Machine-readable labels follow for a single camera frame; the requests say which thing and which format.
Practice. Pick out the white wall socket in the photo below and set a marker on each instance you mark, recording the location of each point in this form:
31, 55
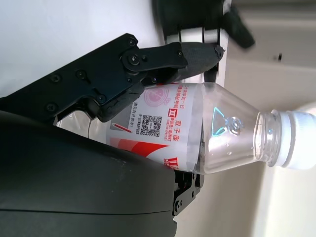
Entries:
279, 57

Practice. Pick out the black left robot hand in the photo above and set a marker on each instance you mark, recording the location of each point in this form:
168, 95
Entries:
237, 24

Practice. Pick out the clear water bottle white cap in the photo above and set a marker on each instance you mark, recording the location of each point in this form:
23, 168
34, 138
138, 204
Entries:
222, 138

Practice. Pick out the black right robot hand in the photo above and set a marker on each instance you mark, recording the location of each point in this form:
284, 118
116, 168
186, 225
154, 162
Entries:
61, 185

